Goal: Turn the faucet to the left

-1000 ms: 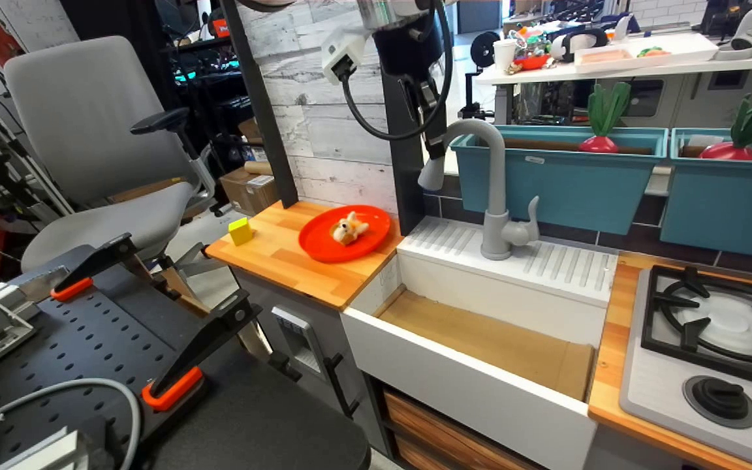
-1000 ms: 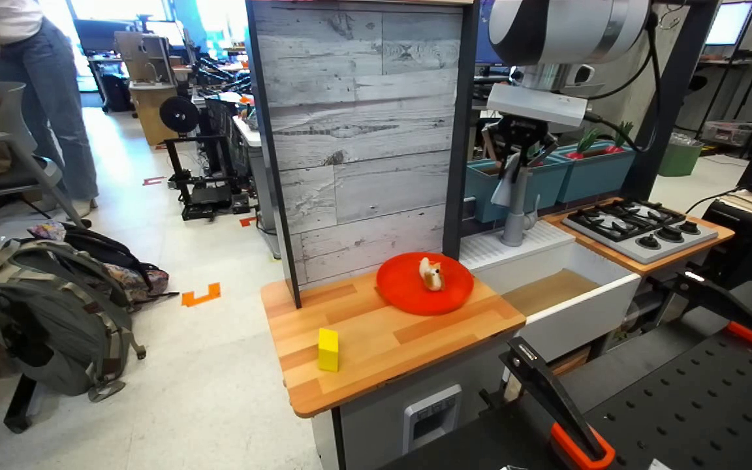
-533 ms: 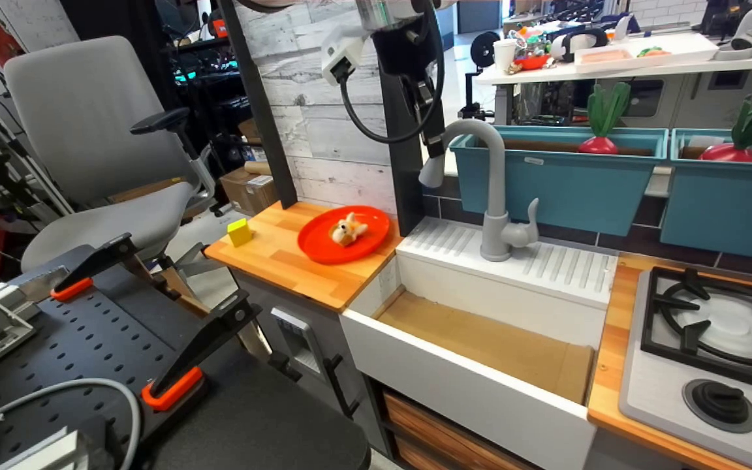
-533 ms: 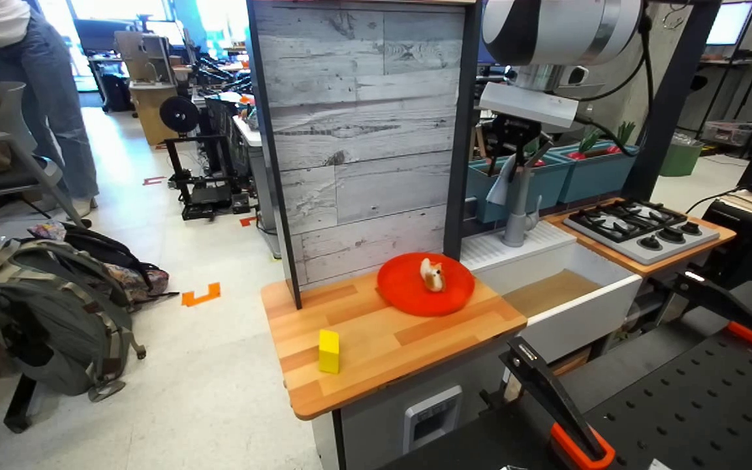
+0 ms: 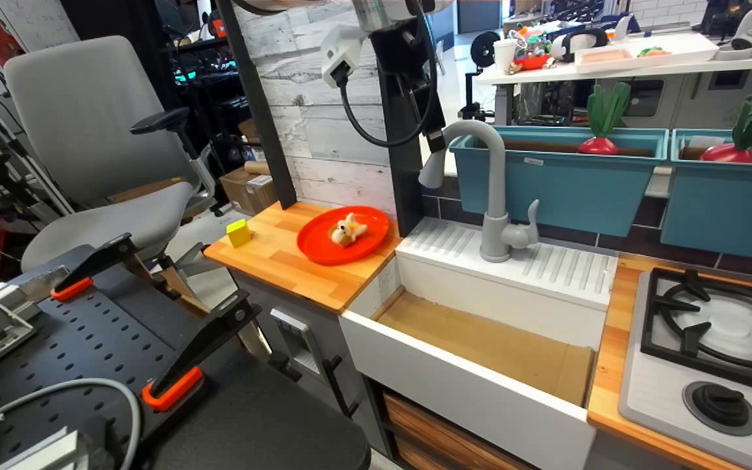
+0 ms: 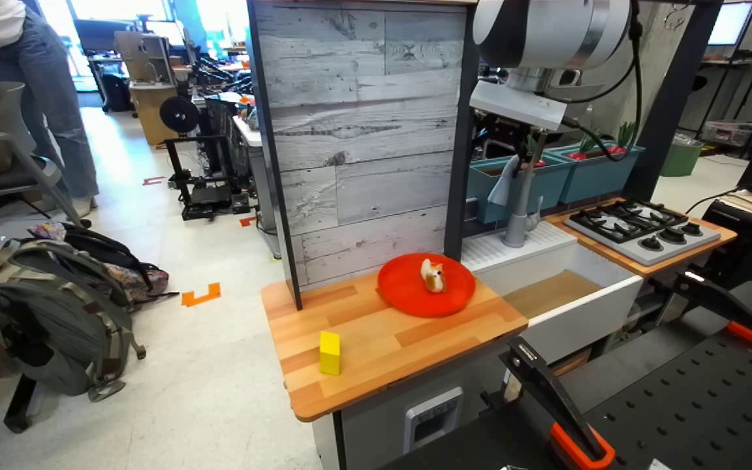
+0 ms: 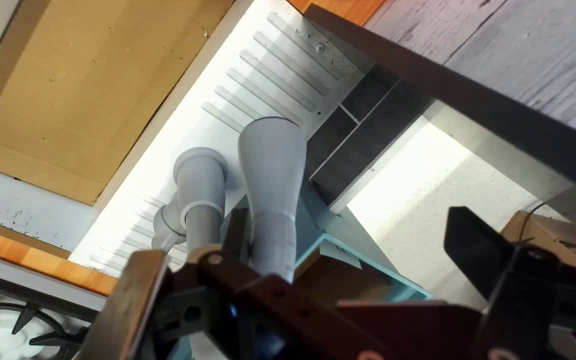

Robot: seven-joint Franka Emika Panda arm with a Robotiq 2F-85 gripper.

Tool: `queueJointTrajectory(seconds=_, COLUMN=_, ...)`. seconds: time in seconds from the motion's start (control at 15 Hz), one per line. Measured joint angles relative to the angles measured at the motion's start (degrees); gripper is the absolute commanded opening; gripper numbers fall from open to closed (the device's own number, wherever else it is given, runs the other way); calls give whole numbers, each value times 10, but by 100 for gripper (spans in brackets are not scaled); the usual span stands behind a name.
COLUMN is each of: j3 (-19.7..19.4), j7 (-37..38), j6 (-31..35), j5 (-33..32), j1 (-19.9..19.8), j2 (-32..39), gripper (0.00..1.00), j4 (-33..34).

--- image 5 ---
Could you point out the grey toy stove top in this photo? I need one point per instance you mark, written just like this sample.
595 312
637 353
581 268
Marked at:
652 413

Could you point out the white toy sink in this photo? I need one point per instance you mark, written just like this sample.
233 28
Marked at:
480 396

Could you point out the teal planter box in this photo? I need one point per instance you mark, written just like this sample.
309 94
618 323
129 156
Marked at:
723 210
567 192

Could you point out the white wood-pattern panel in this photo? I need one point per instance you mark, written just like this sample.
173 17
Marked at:
305 131

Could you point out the black stove knob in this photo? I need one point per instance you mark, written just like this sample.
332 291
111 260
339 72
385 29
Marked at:
722 406

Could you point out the grey toy faucet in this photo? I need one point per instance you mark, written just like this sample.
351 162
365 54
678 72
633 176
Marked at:
496 200

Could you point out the white tray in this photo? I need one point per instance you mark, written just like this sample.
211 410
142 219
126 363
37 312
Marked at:
652 47

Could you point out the wooden counter slab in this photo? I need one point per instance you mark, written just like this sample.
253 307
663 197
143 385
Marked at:
605 367
262 261

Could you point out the white cup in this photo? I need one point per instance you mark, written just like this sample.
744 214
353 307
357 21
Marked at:
505 56

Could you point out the cream toy food piece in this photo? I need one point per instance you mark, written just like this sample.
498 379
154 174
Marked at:
348 231

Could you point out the white background table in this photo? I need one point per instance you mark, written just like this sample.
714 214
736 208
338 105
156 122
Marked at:
637 65

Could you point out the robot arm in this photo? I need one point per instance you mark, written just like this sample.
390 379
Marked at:
385 15

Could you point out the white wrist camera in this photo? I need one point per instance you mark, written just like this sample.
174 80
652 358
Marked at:
339 56

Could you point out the red round plate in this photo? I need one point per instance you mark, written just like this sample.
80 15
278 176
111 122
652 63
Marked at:
325 247

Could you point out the wooden drawer fronts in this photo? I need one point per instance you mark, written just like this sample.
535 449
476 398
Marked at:
428 435

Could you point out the red bowl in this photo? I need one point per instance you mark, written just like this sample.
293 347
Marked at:
534 63

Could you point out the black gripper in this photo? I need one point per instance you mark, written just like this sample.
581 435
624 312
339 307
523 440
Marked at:
403 56

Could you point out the grey toy kitchen cabinet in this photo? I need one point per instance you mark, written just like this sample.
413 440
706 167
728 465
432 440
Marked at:
259 303

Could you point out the black stand with disc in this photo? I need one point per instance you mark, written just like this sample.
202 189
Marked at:
483 47

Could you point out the black burner grate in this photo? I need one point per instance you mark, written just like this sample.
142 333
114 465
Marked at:
693 333

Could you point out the yellow block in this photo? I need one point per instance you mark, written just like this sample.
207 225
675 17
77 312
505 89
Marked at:
238 233

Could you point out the grey office chair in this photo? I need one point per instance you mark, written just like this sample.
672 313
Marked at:
90 122

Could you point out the cardboard box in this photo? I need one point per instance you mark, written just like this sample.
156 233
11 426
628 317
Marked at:
249 187

